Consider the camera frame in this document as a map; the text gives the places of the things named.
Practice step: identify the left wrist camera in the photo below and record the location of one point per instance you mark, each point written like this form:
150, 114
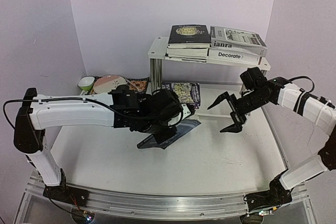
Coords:
188, 110

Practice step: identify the blue orange paperback book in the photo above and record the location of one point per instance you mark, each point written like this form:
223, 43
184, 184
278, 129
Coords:
197, 52

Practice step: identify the glass cup with brown band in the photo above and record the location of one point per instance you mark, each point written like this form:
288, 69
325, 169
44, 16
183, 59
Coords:
123, 87

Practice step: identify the grey photo cover book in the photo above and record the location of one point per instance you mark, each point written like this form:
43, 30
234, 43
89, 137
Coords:
238, 40

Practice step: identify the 52-Storey Treehouse book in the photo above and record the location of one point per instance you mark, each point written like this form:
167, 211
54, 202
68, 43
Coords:
187, 92

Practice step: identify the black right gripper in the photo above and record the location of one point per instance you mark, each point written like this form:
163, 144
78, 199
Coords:
234, 112

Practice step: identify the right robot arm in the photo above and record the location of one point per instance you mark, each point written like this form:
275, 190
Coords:
283, 92

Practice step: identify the white pink plate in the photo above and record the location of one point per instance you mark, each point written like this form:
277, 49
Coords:
108, 83

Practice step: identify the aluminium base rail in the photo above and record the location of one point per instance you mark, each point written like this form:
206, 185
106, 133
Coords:
161, 207

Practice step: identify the brown Decorate book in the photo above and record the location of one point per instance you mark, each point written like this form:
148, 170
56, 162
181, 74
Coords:
215, 54

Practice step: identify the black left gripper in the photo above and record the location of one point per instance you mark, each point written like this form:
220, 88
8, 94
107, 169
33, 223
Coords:
163, 138

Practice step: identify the patterned placemat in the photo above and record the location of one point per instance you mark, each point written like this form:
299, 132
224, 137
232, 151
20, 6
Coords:
139, 85

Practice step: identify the black notebook with barcode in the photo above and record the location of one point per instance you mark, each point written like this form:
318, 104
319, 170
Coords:
189, 36

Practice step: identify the green bowl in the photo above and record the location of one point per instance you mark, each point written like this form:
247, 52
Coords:
86, 83

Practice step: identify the dark blue paperback book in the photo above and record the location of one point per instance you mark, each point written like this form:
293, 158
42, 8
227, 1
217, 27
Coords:
183, 130

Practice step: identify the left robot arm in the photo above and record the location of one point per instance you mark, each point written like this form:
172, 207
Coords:
38, 112

